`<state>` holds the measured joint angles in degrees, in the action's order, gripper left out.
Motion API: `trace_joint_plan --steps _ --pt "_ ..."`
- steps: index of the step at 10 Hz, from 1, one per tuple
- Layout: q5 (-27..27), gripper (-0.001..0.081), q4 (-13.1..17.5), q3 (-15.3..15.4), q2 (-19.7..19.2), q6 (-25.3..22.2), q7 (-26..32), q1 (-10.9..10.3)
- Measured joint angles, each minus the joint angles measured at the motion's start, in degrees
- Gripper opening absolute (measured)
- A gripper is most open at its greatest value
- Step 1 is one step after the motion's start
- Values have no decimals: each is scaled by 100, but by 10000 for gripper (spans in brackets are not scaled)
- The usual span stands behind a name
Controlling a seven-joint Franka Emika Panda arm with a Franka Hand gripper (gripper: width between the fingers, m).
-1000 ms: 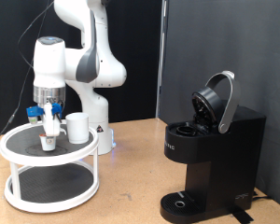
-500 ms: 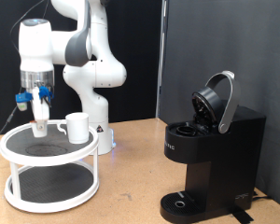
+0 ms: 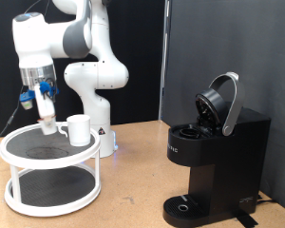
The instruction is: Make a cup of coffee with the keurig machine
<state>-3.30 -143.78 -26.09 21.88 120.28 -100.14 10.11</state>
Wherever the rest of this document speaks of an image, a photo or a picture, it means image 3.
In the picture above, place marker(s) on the white ceramic mug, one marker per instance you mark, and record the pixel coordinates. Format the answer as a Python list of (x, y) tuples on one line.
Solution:
[(79, 131)]

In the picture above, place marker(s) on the wrist camera on blue mount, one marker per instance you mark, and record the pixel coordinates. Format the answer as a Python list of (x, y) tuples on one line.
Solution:
[(27, 103)]

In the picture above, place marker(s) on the black tape strip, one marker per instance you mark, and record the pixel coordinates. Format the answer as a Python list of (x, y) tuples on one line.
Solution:
[(247, 220)]

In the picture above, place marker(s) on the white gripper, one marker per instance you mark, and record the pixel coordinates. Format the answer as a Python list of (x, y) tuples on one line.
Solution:
[(46, 103)]

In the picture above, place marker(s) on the black Keurig drip tray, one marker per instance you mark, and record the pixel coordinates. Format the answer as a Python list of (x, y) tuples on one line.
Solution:
[(180, 217)]

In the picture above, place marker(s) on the grey vertical frame pole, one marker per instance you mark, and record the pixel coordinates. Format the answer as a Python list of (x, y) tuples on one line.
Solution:
[(163, 79)]

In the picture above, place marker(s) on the white two-tier turntable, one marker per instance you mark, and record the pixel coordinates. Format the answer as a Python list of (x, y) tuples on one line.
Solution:
[(47, 163)]

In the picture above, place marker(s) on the black curtain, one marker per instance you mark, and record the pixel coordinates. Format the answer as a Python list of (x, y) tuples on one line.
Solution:
[(139, 79)]

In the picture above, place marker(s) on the black Keurig coffee machine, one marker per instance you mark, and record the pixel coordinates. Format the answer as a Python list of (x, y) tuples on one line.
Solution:
[(231, 164)]

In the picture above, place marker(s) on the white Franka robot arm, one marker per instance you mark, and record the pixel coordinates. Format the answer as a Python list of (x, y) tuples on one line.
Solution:
[(95, 76)]

